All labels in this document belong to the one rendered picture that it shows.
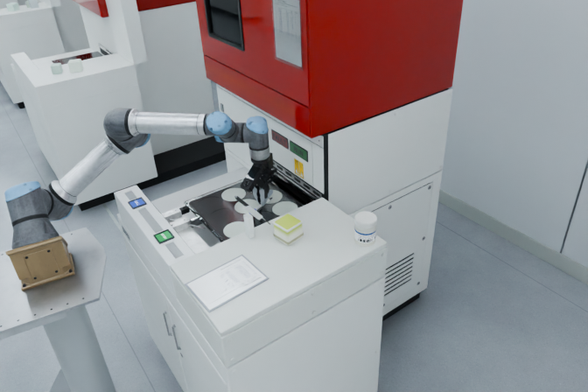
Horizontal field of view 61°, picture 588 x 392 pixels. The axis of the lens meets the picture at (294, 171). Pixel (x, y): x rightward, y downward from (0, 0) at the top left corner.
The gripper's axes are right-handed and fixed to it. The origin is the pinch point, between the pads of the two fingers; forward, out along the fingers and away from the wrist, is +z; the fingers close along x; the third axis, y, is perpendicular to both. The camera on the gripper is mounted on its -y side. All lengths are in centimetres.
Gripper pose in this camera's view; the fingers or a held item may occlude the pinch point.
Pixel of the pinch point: (260, 203)
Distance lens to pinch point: 195.0
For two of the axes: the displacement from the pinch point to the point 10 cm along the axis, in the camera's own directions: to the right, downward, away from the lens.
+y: 6.2, -4.2, 6.6
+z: 0.4, 8.6, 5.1
